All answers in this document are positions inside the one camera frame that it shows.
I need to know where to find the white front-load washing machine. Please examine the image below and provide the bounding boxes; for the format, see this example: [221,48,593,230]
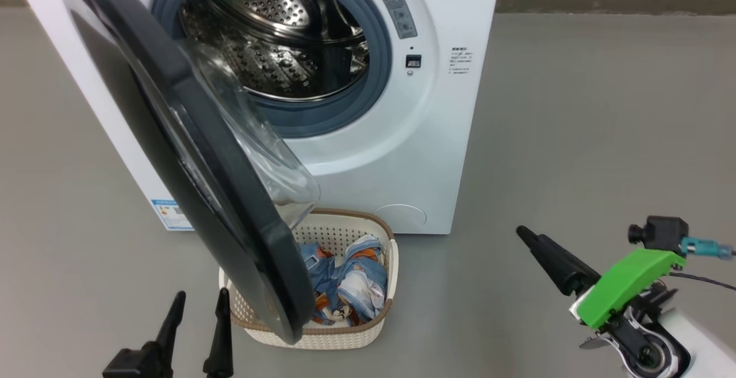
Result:
[9,0,507,235]

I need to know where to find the blue-grey rubber door gasket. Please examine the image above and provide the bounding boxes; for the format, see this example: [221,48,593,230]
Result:
[151,0,394,139]

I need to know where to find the blue energy label sticker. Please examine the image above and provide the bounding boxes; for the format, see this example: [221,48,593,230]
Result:
[151,198,194,231]

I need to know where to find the stainless steel washer drum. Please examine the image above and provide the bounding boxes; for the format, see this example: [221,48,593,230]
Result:
[178,0,370,102]

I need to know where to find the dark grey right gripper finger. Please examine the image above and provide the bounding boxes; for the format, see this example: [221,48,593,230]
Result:
[516,226,602,287]
[519,233,594,297]

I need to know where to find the blue patterned clothes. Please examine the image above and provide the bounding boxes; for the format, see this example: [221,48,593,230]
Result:
[299,235,389,327]

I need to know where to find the dark grey round washer door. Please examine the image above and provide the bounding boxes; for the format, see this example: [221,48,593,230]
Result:
[60,0,321,345]

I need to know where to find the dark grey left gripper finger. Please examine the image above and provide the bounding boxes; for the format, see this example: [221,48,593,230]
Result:
[102,291,186,378]
[203,287,234,378]

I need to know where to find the teal cable connector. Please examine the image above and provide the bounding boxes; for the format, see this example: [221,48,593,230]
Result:
[681,236,735,261]

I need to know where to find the round white filter cover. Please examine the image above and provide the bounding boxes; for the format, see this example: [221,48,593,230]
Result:
[373,204,428,234]

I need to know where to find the grey warning sticker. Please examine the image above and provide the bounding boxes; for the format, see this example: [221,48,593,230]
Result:
[377,0,419,40]

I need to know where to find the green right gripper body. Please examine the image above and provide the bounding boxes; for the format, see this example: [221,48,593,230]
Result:
[569,249,688,351]

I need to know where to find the cream perforated laundry basket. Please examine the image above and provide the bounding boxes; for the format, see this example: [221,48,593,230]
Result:
[218,208,399,350]

